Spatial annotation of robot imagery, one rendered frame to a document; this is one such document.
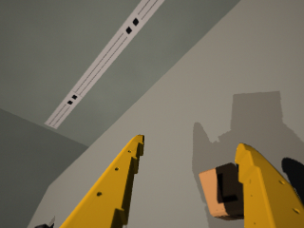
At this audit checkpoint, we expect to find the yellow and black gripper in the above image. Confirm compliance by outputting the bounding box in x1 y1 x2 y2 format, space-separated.
60 135 304 228

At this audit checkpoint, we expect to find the brown number cube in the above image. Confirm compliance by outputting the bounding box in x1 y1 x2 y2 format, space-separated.
199 162 244 220

